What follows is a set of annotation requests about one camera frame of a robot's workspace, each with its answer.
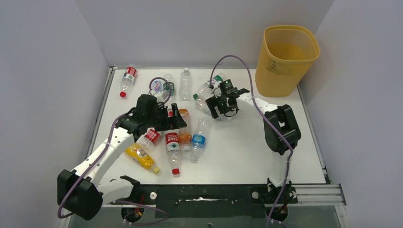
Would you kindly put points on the yellow plastic waste bin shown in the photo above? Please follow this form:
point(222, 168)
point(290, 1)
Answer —
point(287, 53)

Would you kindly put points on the orange soda bottle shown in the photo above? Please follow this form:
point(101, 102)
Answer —
point(185, 136)

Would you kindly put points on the red label bottle left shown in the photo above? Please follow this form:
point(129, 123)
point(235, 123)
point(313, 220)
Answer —
point(150, 139)

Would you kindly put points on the clear bottle red label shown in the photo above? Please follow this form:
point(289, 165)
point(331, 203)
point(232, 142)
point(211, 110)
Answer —
point(127, 81)

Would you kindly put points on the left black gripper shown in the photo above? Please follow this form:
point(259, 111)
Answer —
point(175, 122)

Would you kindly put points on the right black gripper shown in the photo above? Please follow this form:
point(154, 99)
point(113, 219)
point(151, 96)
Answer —
point(215, 105)

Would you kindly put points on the clear bottle green white label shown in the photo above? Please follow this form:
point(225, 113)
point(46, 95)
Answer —
point(205, 91)

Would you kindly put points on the clear unlabelled bottle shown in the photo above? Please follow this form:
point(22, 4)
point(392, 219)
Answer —
point(184, 87)

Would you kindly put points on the yellow juice bottle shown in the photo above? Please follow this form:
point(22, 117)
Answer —
point(142, 158)

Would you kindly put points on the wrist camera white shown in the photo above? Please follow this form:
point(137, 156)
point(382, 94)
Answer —
point(226, 86)
point(161, 95)

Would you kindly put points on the red label bottle red cap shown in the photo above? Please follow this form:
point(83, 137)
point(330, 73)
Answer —
point(173, 150)

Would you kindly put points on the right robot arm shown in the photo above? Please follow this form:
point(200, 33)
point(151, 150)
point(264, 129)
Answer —
point(281, 131)

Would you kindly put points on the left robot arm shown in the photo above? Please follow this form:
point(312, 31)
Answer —
point(77, 189)

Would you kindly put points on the clear bottle blue purple label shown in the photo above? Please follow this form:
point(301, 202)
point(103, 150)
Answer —
point(156, 86)

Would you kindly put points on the clear bottle dark green label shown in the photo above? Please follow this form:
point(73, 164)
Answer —
point(169, 87)

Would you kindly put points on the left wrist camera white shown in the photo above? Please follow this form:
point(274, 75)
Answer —
point(161, 95)

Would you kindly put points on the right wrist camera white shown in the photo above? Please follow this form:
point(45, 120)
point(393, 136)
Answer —
point(226, 86)

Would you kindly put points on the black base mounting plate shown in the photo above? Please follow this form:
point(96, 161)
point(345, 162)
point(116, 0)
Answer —
point(214, 201)

